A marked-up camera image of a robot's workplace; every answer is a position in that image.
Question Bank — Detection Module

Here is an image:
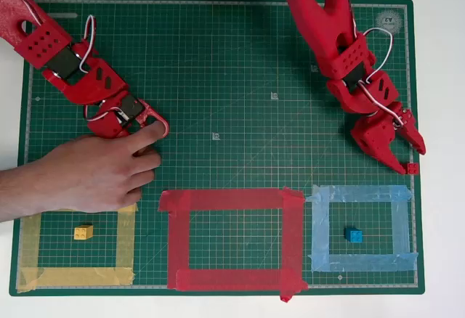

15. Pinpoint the red leader arm with handle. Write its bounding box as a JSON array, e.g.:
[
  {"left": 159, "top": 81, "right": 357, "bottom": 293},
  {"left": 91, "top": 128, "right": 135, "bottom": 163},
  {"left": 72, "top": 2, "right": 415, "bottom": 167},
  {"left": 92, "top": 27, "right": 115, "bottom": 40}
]
[{"left": 0, "top": 0, "right": 170, "bottom": 141}]

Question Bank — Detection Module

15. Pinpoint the person's right forearm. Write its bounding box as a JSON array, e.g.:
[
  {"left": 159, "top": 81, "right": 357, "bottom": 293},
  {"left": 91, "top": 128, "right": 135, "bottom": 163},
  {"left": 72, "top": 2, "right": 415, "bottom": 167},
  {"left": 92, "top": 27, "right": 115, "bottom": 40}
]
[{"left": 0, "top": 163, "right": 41, "bottom": 224}]

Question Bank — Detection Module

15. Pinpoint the white robot arm cable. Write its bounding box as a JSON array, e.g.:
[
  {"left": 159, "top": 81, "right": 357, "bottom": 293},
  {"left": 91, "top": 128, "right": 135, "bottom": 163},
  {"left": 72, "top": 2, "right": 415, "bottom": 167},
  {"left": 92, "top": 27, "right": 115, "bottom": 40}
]
[{"left": 354, "top": 27, "right": 406, "bottom": 129}]

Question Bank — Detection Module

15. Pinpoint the white leader arm cable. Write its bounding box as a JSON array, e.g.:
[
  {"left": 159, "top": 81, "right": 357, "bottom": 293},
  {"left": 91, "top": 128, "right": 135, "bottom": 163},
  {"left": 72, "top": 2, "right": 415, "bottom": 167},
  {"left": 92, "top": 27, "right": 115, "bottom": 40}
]
[{"left": 78, "top": 15, "right": 123, "bottom": 123}]

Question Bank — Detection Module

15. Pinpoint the green cutting mat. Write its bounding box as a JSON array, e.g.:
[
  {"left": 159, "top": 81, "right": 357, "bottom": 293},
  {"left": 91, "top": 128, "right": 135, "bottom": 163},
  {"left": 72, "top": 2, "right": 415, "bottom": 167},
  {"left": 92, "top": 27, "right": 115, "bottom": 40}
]
[{"left": 9, "top": 0, "right": 426, "bottom": 297}]

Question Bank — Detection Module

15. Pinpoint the blue toy brick cube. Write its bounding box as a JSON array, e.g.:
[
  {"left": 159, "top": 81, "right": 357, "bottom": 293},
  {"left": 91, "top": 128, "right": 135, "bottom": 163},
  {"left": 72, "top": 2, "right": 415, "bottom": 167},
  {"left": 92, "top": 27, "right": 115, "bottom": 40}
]
[{"left": 344, "top": 225, "right": 364, "bottom": 244}]

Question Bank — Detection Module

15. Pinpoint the yellow tape square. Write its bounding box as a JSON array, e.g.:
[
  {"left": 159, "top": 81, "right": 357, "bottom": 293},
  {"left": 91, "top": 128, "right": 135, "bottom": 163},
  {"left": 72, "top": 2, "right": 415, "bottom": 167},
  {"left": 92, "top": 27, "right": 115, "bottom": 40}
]
[{"left": 16, "top": 203, "right": 140, "bottom": 294}]

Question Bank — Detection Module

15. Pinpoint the yellow toy brick cube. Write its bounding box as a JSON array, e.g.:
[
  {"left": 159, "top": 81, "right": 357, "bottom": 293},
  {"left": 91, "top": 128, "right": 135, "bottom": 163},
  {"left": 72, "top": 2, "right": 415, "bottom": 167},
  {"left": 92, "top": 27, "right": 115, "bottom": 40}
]
[{"left": 73, "top": 224, "right": 94, "bottom": 241}]

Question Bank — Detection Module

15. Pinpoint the person's right hand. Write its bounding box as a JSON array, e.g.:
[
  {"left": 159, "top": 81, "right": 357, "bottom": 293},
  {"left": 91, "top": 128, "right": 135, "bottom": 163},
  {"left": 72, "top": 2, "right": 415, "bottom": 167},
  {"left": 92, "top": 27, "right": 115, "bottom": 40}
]
[{"left": 34, "top": 120, "right": 164, "bottom": 214}]

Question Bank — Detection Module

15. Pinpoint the blue tape square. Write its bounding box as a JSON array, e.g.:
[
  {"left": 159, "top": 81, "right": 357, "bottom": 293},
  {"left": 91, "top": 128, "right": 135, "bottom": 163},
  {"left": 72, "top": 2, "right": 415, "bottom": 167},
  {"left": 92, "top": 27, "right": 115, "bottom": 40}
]
[{"left": 304, "top": 183, "right": 419, "bottom": 273}]

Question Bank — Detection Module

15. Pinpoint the red tape square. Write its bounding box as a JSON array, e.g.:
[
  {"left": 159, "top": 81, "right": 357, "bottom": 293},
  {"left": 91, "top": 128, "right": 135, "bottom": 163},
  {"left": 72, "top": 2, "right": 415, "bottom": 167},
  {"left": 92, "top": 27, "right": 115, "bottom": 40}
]
[{"left": 158, "top": 186, "right": 310, "bottom": 303}]

